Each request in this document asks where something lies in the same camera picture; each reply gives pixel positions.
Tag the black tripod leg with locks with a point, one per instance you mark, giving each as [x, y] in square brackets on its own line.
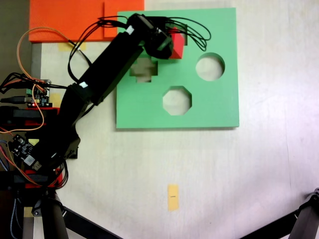
[307, 219]

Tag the black circuit board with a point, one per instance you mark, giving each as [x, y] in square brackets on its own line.
[21, 149]

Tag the green shape sorter board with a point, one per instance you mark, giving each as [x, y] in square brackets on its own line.
[211, 104]

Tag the red and black table clamp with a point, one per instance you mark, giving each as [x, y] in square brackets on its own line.
[32, 179]
[30, 115]

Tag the yellow tape strip with mark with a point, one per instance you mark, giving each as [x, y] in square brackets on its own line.
[173, 199]

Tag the red square block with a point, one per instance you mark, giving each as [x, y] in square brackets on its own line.
[178, 44]

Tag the yellow masking tape piece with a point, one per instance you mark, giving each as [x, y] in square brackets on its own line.
[28, 211]
[34, 142]
[65, 46]
[56, 98]

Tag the orange flat block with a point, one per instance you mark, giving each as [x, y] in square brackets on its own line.
[69, 20]

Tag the circuit board with green terminal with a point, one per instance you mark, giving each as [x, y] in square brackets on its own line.
[40, 95]

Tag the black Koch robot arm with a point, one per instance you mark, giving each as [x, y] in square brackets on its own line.
[112, 67]

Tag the black tripod brace bar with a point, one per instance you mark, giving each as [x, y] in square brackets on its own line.
[271, 227]
[92, 226]

